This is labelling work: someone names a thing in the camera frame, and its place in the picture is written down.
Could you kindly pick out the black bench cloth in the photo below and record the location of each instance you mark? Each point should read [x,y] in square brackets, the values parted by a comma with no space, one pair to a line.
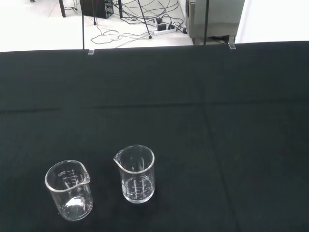
[217,145]

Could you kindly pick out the white power strip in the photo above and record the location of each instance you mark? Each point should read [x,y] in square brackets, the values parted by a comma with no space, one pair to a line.
[164,31]

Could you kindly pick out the small clear cloth clip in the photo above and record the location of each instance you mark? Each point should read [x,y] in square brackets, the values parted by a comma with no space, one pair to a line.
[91,52]
[231,46]

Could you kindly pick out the black power adapter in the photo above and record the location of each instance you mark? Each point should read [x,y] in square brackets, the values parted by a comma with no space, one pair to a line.
[161,26]

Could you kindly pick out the black tripod leg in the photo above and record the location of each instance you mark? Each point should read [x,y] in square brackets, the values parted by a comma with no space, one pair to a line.
[94,14]
[146,23]

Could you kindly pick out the thin black pole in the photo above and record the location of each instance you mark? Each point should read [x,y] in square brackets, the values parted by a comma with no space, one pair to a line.
[83,33]

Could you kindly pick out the grey metal cabinet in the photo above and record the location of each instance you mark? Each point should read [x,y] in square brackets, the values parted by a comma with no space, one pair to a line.
[217,14]

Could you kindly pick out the black computer tower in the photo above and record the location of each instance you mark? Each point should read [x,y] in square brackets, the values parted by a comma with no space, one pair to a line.
[96,8]

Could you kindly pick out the dark table leg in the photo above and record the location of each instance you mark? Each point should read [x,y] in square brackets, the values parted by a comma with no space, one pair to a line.
[62,8]

